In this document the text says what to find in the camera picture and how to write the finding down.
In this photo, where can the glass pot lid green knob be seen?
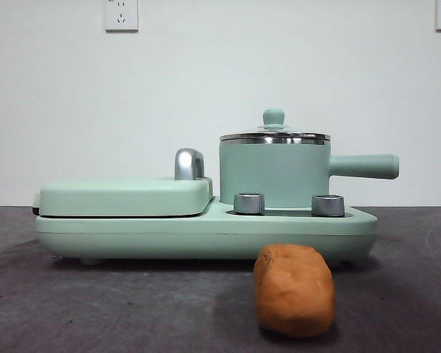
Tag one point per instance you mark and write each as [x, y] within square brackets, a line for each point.
[274, 117]

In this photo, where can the brown potato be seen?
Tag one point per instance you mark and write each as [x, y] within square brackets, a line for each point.
[294, 294]

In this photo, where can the silver control knob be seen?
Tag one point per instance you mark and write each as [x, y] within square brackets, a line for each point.
[328, 205]
[249, 203]

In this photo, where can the green breakfast maker base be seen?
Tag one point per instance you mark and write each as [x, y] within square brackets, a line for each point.
[169, 235]

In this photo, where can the green hinged griddle cover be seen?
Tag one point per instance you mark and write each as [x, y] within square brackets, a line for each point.
[114, 196]

